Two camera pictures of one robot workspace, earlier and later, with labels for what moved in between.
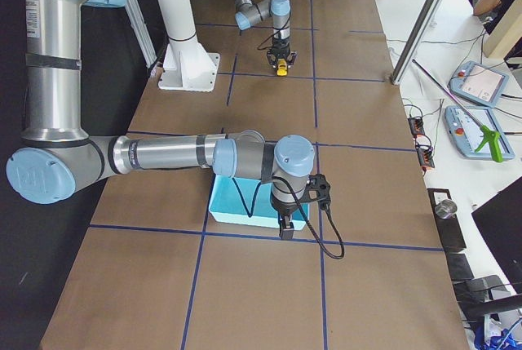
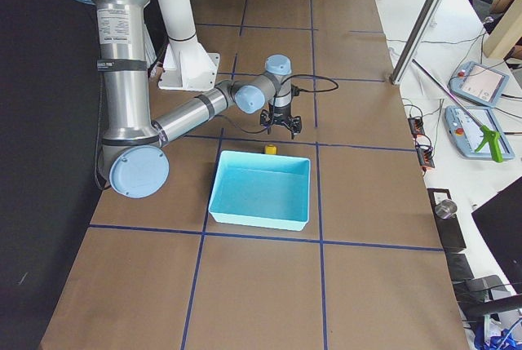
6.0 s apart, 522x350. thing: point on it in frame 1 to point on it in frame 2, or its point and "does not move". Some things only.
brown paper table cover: (369, 271) does not move
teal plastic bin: (248, 201) does not move
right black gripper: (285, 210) to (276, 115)
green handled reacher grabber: (487, 135) does not move
